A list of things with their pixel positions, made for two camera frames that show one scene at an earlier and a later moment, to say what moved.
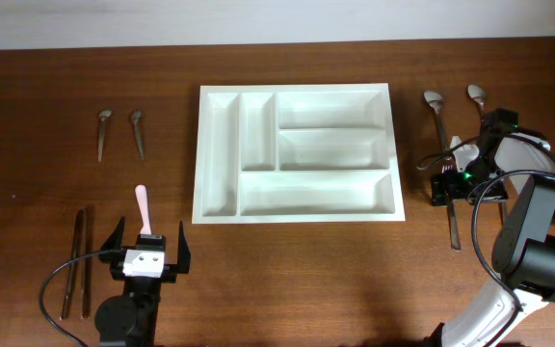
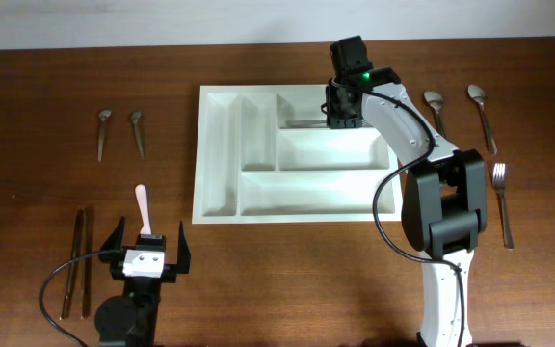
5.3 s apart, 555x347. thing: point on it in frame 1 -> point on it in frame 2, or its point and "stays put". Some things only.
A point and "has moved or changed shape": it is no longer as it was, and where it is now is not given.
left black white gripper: [115, 257] stays put
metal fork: [453, 225] has moved or changed shape
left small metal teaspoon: [102, 115] stays put
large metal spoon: [435, 100] stays put
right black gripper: [493, 191] -> [333, 119]
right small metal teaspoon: [135, 117] stays put
